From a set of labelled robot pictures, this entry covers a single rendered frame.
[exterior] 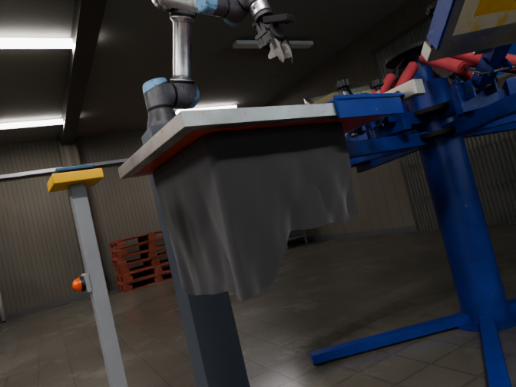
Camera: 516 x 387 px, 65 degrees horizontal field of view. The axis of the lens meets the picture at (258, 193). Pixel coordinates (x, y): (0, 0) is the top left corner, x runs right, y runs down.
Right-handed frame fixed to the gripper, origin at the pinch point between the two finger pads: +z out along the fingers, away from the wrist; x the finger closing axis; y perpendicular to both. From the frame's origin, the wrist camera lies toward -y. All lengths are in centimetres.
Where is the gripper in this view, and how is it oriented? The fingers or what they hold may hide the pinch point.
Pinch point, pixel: (287, 58)
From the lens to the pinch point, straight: 157.0
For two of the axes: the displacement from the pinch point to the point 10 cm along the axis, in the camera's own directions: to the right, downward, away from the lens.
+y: -6.5, 3.6, 6.7
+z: 3.8, 9.2, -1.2
